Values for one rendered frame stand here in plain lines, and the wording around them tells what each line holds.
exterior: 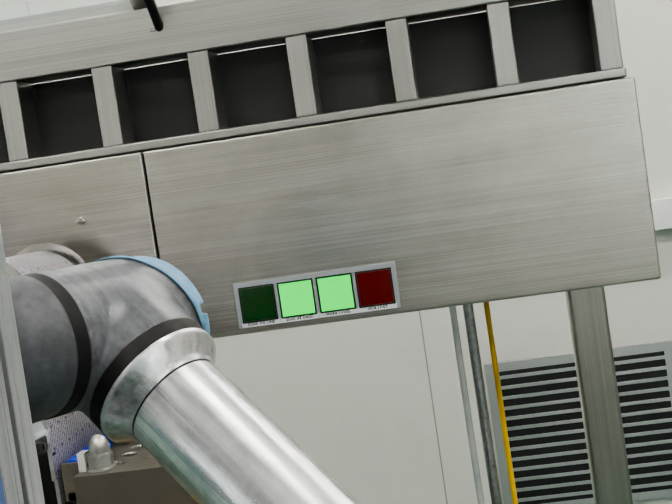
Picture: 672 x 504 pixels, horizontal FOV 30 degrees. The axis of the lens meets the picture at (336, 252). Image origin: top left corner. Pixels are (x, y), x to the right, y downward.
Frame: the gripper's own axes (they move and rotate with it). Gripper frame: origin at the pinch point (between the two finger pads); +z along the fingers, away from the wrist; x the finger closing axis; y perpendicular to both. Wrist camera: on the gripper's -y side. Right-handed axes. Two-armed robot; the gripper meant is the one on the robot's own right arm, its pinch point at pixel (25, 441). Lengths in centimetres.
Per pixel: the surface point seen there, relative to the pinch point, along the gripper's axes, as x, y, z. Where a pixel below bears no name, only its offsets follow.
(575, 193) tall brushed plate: -73, 18, 40
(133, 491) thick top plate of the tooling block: -11.0, -8.9, 4.1
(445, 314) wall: -43, -23, 273
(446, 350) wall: -41, -35, 273
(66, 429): 0.0, -1.6, 14.7
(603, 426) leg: -73, -21, 56
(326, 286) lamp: -35, 10, 40
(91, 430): 0.0, -3.9, 24.7
